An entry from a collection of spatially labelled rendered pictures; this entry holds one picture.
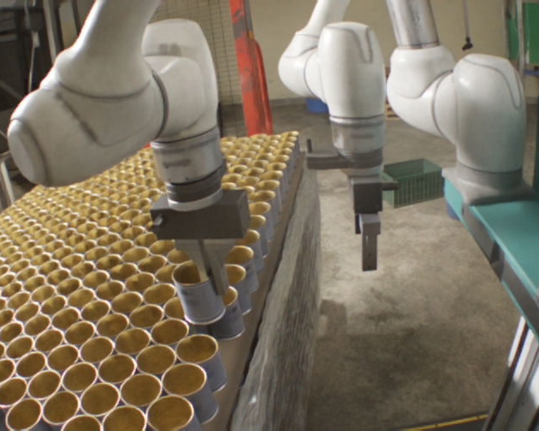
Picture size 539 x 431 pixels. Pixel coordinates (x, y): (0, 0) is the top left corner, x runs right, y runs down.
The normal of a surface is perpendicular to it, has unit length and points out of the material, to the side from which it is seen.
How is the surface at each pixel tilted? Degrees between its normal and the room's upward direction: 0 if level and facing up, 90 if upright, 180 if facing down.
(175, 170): 92
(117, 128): 117
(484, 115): 87
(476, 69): 62
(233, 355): 2
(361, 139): 90
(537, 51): 90
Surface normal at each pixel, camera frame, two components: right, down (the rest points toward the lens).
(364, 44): 0.33, 0.13
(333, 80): -0.70, 0.39
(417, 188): 0.22, 0.38
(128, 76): 0.83, 0.01
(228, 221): -0.17, 0.46
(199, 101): 0.83, 0.23
